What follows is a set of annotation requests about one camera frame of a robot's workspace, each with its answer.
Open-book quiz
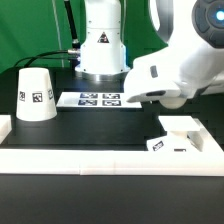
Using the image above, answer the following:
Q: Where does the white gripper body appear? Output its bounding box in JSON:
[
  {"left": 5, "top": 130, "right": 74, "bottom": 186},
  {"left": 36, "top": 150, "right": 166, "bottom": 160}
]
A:
[{"left": 124, "top": 44, "right": 224, "bottom": 103}]

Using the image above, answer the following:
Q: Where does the white lamp base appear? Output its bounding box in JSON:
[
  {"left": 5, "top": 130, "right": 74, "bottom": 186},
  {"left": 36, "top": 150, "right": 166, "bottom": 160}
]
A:
[{"left": 146, "top": 116, "right": 200, "bottom": 152}]

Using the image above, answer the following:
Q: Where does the white lamp bulb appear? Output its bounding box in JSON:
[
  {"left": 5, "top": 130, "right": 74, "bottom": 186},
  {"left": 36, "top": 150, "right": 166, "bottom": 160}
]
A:
[{"left": 160, "top": 98, "right": 186, "bottom": 109}]

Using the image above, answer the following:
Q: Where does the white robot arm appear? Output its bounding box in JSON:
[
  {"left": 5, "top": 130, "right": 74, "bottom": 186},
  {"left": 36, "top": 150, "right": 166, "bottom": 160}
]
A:
[{"left": 76, "top": 0, "right": 224, "bottom": 108}]

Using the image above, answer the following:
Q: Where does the white lamp shade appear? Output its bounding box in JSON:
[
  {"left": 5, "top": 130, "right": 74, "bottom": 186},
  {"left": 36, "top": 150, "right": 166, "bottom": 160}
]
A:
[{"left": 16, "top": 67, "right": 57, "bottom": 122}]

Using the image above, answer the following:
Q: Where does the white marker tag sheet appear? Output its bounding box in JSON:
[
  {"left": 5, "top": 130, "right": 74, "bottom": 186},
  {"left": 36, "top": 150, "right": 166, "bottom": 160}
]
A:
[{"left": 57, "top": 92, "right": 141, "bottom": 108}]

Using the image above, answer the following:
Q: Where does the white table border frame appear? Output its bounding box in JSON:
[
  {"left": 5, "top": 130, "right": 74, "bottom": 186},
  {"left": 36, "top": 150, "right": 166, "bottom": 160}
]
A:
[{"left": 0, "top": 117, "right": 224, "bottom": 176}]

